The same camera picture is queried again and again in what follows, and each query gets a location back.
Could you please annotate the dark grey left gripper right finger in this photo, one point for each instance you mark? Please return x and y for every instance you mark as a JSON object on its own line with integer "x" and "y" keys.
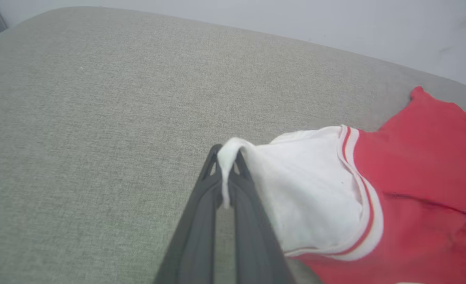
{"x": 252, "y": 244}

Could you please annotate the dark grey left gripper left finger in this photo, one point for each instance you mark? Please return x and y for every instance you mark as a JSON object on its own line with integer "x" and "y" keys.
{"x": 195, "y": 236}

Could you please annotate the red and white garment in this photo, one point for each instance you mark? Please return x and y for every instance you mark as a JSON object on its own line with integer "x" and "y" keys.
{"x": 414, "y": 177}

